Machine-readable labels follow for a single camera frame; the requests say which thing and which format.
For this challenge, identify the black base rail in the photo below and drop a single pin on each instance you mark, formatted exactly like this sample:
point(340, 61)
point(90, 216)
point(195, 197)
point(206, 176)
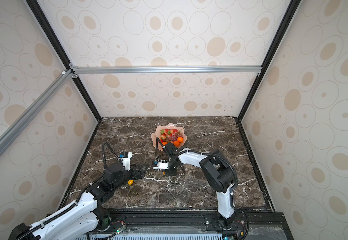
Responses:
point(197, 224)

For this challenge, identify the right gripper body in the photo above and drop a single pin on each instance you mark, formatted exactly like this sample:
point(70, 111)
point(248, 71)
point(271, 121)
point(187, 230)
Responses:
point(172, 170)

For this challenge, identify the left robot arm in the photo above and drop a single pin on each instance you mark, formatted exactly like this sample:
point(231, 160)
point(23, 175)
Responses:
point(81, 201)

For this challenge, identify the red grape bunch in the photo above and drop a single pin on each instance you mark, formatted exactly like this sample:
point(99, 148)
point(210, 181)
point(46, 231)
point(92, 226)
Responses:
point(173, 137)

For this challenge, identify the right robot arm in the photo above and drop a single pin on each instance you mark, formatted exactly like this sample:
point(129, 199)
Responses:
point(217, 170)

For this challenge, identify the black frame post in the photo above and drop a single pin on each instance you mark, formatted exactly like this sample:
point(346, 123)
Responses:
point(42, 20)
point(281, 31)

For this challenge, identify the horizontal aluminium frame bar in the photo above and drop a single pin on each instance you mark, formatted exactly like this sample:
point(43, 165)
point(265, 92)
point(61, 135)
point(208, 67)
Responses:
point(166, 70)

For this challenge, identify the right black frame post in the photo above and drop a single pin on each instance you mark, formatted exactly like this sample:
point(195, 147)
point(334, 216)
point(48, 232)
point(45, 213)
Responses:
point(281, 31)

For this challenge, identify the pink wavy fruit bowl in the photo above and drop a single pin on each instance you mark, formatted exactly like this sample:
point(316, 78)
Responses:
point(156, 136)

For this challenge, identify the diagonal aluminium frame bar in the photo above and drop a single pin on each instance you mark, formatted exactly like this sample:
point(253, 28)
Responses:
point(8, 137)

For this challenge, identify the left black frame post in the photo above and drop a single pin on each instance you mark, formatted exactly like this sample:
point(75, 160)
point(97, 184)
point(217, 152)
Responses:
point(42, 20)

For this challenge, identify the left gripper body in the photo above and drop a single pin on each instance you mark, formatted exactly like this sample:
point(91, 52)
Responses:
point(124, 178)

